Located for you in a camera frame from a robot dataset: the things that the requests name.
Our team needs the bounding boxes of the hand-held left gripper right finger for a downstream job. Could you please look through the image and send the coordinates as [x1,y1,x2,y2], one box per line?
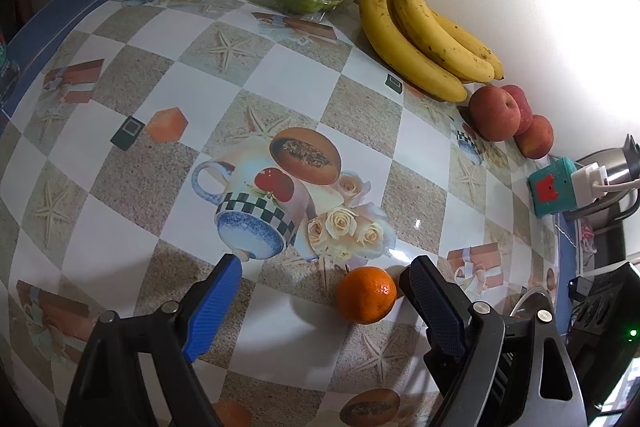
[398,255,588,427]

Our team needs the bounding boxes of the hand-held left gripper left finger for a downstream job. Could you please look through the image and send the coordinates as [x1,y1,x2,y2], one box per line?
[62,253,243,427]

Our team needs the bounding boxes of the orange mandarin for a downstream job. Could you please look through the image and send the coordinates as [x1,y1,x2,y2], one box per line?
[335,266,398,325]

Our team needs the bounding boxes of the round metal plate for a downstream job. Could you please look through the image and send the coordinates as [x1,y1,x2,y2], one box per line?
[505,284,556,323]

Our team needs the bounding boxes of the white plug adapter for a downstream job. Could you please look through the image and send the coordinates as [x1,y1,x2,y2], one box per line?
[571,162,608,203]

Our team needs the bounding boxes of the teal power socket cube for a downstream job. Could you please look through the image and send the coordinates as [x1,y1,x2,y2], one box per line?
[528,157,583,219]

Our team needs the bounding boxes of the stainless steel kettle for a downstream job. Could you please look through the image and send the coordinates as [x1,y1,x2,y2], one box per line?
[575,133,640,223]

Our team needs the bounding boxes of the red peach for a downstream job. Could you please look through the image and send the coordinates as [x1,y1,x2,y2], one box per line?
[501,84,534,135]
[515,114,555,159]
[468,86,522,142]

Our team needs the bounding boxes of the yellow banana bunch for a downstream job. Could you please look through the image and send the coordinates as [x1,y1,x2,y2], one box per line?
[359,0,505,103]

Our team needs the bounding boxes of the clear glass mug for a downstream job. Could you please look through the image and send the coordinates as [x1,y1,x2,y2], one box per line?
[0,24,21,105]

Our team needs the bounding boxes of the white power cable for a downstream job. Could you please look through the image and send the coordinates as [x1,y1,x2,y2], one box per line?
[597,177,640,198]

